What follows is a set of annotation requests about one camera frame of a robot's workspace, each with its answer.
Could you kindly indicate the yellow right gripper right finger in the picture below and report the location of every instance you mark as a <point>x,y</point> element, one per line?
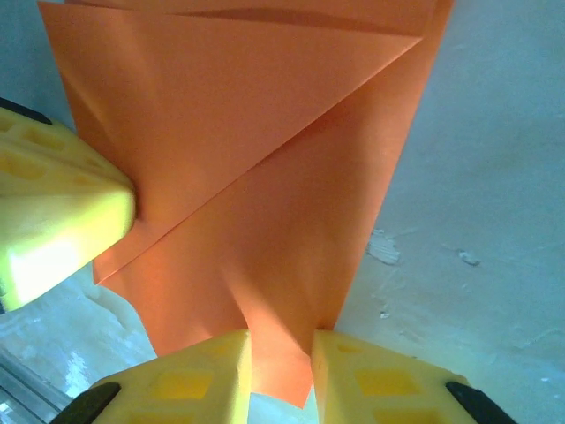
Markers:
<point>388,388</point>

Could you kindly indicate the orange cloth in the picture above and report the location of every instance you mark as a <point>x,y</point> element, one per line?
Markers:
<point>247,154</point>

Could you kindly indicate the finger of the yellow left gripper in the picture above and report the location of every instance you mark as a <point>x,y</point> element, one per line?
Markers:
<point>57,221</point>

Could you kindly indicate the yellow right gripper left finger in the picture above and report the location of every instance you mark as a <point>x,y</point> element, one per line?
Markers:
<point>185,388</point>

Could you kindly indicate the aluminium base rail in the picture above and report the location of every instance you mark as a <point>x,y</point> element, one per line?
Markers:
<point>26,384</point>

